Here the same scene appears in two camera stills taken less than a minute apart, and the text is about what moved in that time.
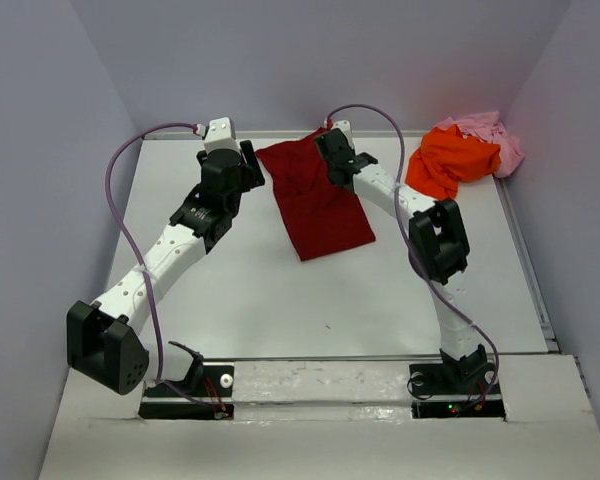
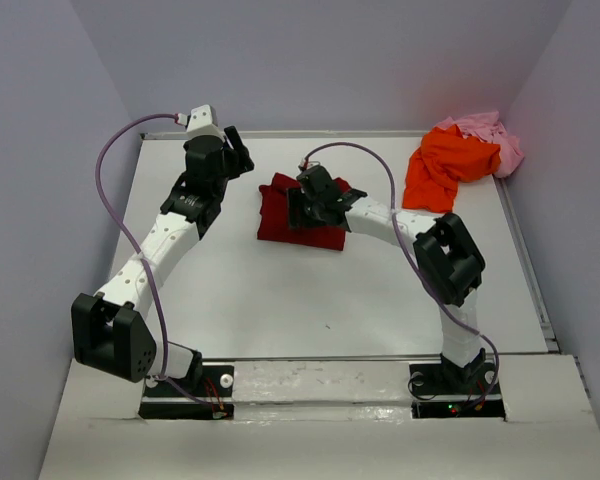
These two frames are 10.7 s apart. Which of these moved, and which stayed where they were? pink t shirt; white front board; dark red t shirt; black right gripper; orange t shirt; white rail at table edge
Moved: dark red t shirt; black right gripper
Stayed: pink t shirt; white front board; white rail at table edge; orange t shirt
